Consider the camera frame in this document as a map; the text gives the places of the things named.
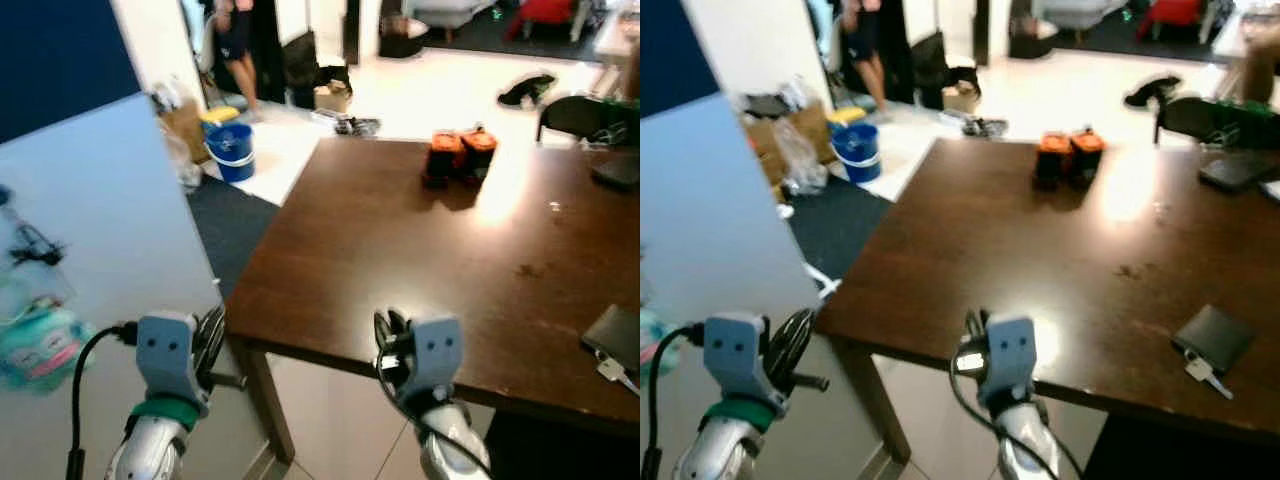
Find grey ottoman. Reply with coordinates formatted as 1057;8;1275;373
411;0;497;30
1040;0;1127;30

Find black chair with green strap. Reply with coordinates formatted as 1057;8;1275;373
1154;95;1280;152
535;95;641;150

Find blue plastic bucket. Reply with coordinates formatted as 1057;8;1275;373
831;122;884;185
204;120;258;185

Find black leather key wallet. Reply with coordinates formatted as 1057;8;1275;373
1172;305;1257;377
581;304;641;374

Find silver key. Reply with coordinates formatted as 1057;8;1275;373
1184;356;1235;402
596;356;640;395

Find teal plush toy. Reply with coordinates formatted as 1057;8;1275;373
0;299;97;394
640;307;667;378

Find dark wooden table leg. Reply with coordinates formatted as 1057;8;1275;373
828;338;912;464
233;338;297;464

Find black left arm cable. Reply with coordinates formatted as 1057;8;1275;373
641;322;707;480
65;322;139;480

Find orange black power tool battery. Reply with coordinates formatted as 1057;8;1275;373
460;125;500;184
1034;132;1077;192
1069;127;1108;184
424;133;467;190

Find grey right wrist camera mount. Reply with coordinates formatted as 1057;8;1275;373
986;314;1038;397
408;315;465;397

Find dark blue wall panel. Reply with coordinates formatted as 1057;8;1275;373
0;0;142;147
640;0;693;120

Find black smartphone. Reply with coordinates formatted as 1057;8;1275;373
1197;152;1280;195
589;155;641;194

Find dark grey carpet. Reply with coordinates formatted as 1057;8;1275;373
789;179;897;283
187;174;282;300

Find red cloth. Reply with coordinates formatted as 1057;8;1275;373
1140;0;1207;42
514;0;577;42

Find white partition board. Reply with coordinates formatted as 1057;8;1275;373
0;94;229;480
640;94;829;480

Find small cardboard box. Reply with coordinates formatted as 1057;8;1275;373
312;82;354;114
941;82;982;114

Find large brown cardboard box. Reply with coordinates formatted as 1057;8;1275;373
744;98;833;187
158;98;208;167

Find large black bag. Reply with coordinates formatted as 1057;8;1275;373
282;30;352;110
911;30;982;110

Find standing person in dark shorts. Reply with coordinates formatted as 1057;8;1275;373
211;0;260;114
842;0;892;114

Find hanging black key bunch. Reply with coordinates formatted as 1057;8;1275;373
4;221;67;270

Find small black bag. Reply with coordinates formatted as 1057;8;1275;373
1122;75;1184;110
497;73;559;110

